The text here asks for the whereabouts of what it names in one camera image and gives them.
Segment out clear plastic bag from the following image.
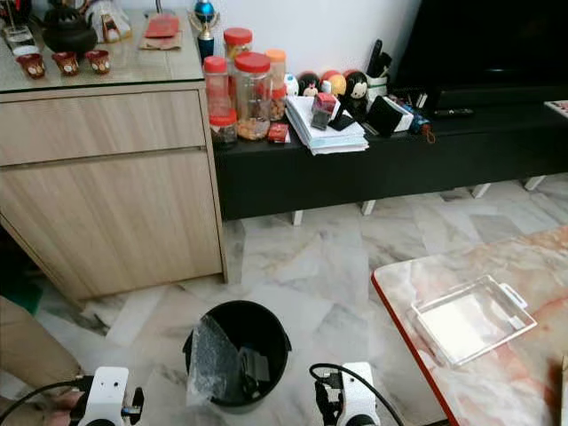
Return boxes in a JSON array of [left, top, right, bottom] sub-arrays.
[[189, 315, 245, 407]]

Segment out black round rubbish bin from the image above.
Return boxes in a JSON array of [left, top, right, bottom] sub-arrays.
[[183, 300, 292, 414]]

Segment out person bare foot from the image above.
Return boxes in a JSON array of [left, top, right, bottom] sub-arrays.
[[49, 390, 85, 423]]

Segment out person leg in khaki trousers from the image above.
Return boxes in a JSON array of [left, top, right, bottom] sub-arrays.
[[0, 297, 85, 426]]

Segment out flat black packaging piece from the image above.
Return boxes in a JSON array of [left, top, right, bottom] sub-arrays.
[[238, 348, 272, 396]]

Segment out clear plastic tray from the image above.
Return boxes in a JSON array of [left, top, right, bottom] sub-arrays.
[[408, 275, 538, 367]]

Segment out light wooden cabinet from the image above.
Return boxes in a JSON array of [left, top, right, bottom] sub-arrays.
[[0, 13, 229, 303]]

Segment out black TV cabinet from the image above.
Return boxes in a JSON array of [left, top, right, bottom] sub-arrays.
[[213, 89, 568, 223]]

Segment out white paper stack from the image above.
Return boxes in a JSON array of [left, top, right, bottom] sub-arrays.
[[284, 96, 370, 156]]

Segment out small red box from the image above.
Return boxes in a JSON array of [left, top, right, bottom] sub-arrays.
[[266, 122, 290, 144]]

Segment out black square case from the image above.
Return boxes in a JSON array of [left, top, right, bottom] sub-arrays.
[[366, 94, 414, 137]]

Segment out keys with blue fob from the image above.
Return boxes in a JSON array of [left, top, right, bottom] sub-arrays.
[[408, 111, 438, 143]]

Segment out black haired round doll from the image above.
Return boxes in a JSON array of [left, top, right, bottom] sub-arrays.
[[342, 71, 369, 116]]

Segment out black remote control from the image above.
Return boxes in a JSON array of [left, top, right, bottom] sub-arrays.
[[432, 107, 476, 119]]

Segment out wide red lid nut jar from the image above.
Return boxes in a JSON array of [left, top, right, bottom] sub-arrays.
[[233, 51, 273, 141]]

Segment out black and white round doll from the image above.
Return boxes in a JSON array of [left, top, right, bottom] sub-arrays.
[[295, 71, 320, 97]]

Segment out red and yellow round doll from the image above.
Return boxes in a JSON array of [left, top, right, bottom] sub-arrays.
[[319, 69, 345, 99]]

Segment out tall narrow red lid jar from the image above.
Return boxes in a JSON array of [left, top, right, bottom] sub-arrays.
[[202, 56, 232, 148]]

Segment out white cup with black remotes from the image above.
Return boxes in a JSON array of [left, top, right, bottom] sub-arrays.
[[364, 38, 391, 94]]

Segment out orange lid plastic jar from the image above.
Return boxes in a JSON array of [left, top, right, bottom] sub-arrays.
[[264, 49, 288, 121]]

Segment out small red tea cup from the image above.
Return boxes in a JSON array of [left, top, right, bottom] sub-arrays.
[[18, 53, 45, 79], [51, 51, 79, 77], [84, 50, 112, 75]]

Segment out clear glass cup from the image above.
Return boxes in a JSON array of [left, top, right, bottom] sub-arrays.
[[4, 25, 36, 56]]

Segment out black iron teapot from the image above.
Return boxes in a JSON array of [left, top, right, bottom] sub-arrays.
[[44, 5, 99, 56]]

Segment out short red lid jar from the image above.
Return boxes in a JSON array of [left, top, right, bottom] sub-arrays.
[[224, 28, 254, 63]]

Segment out clear wrapped ornament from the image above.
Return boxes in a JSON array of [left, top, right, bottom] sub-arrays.
[[93, 0, 134, 43]]

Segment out red packet on stand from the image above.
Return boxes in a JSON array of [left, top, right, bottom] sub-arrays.
[[142, 13, 183, 50]]

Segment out black television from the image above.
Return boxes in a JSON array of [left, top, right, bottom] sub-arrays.
[[390, 0, 568, 90]]

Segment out blue and gold trophy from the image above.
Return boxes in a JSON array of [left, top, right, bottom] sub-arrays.
[[193, 0, 221, 61]]

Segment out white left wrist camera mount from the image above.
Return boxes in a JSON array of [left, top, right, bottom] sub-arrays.
[[84, 367, 130, 426]]

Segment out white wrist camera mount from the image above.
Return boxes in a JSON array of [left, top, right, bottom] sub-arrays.
[[339, 361, 382, 426], [84, 367, 130, 426]]

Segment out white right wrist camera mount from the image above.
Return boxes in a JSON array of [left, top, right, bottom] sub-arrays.
[[339, 361, 382, 426]]

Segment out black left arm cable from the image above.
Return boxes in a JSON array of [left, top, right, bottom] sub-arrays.
[[0, 379, 76, 426]]

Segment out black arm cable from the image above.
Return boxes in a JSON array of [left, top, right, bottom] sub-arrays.
[[309, 361, 409, 426], [0, 379, 76, 426]]

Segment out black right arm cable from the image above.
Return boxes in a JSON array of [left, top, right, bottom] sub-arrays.
[[309, 361, 409, 426]]

